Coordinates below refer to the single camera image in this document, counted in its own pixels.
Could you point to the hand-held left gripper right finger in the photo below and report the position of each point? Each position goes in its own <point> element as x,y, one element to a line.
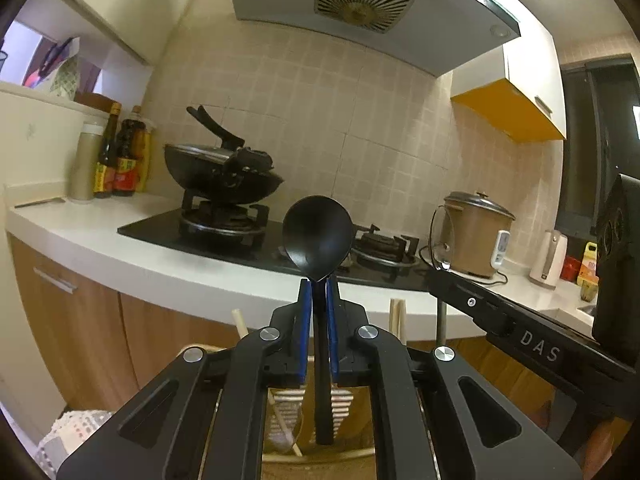
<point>332,330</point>

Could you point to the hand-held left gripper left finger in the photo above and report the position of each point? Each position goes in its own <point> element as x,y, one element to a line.
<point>302,330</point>

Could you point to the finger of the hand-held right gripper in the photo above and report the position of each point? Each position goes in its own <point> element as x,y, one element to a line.
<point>470,302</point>

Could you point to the yellow slotted utensil basket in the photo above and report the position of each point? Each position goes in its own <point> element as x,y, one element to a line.
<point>345,405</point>

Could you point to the black plastic spoon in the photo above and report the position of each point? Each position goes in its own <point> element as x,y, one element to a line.
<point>317,230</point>

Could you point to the person's right forearm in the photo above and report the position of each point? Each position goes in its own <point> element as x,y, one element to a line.
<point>605,450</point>

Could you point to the red container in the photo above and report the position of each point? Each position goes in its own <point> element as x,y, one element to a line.
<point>570,267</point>

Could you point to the brown rice cooker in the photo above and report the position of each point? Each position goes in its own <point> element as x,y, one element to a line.
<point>475,240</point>

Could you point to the white electric kettle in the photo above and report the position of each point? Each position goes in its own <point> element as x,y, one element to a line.
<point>547,260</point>

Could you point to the dark window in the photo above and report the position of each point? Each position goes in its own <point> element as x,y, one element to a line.
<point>585,160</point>

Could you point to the black gas stove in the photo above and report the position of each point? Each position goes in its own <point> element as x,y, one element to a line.
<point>160,230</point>

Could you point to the black wok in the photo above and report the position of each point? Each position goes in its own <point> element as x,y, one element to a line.
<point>200,180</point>

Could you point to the wooden base cabinets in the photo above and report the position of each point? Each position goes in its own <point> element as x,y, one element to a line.
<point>90,330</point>

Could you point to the yellow oil bottle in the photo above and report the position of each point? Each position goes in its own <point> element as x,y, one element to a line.
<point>145,160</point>

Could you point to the large soy sauce bottle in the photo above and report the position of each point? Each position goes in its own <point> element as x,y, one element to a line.
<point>127,160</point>

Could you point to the white kitchen countertop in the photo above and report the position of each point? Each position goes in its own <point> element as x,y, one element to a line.
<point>75,225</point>

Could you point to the slim dark sauce bottle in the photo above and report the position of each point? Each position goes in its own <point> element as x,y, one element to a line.
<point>105,170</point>

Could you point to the striped woven tablecloth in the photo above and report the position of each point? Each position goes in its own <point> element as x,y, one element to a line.
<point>70,435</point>

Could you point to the beige canister bottle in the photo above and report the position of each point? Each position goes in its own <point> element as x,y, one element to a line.
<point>85,165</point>

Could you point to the grey range hood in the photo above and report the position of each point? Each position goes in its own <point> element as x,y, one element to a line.
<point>375,15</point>

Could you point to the green patterned box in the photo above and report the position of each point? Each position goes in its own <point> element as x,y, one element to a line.
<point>67,80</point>

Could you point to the white and yellow wall cabinet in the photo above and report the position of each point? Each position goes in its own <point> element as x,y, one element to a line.
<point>530,70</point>

